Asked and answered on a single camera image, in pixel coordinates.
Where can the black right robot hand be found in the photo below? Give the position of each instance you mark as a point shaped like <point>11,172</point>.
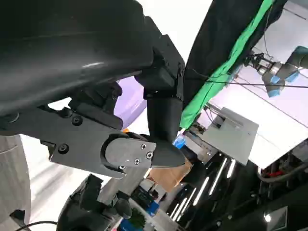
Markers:
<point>89,207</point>

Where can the small blue box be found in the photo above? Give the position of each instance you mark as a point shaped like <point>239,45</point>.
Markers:
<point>179,142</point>

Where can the lilac plate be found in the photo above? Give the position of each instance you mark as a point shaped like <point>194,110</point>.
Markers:
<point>131,106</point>

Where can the black cloth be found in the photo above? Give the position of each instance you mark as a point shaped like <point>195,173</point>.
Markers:
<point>211,36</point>

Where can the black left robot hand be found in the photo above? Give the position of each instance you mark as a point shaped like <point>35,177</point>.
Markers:
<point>72,53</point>

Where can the small green potted plant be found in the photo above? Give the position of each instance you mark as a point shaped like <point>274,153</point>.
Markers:
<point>136,217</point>

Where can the green cloth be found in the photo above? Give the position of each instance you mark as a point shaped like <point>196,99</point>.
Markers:
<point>216,79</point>

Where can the grey metal machine box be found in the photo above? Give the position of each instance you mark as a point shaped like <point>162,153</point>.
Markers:
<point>235,137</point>

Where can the brown cardboard box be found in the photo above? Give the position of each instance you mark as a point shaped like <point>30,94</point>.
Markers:
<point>168,175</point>

